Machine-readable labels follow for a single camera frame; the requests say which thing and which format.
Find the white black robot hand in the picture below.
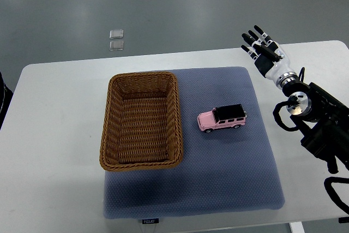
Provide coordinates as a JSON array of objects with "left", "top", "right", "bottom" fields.
[{"left": 241, "top": 25, "right": 298, "bottom": 89}]

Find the pink toy car black roof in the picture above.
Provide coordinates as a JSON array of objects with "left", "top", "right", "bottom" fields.
[{"left": 197, "top": 104, "right": 247, "bottom": 133}]

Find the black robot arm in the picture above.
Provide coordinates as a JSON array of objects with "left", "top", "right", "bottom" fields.
[{"left": 282, "top": 80, "right": 348, "bottom": 174}]

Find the brown wicker basket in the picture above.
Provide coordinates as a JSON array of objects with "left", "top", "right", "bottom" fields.
[{"left": 99, "top": 71, "right": 184, "bottom": 172}]

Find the blue grey cushion mat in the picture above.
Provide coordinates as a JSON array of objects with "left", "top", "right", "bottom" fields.
[{"left": 104, "top": 67, "right": 285, "bottom": 219}]

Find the lower clear floor plate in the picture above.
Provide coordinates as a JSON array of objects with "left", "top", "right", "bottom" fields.
[{"left": 109, "top": 40, "right": 124, "bottom": 51}]

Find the clear floor plate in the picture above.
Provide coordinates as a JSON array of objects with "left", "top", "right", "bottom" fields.
[
  {"left": 109, "top": 29, "right": 124, "bottom": 39},
  {"left": 109, "top": 40, "right": 124, "bottom": 51}
]

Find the upper clear floor plate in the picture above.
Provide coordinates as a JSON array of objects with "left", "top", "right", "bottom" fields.
[{"left": 109, "top": 29, "right": 124, "bottom": 39}]

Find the white table leg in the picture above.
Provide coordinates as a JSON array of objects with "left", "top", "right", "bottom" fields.
[{"left": 289, "top": 222, "right": 305, "bottom": 233}]

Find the black object at left edge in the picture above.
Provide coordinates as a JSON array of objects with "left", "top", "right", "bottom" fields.
[{"left": 0, "top": 73, "right": 13, "bottom": 128}]

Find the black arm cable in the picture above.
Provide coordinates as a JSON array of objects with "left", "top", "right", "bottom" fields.
[{"left": 273, "top": 67, "right": 349, "bottom": 216}]

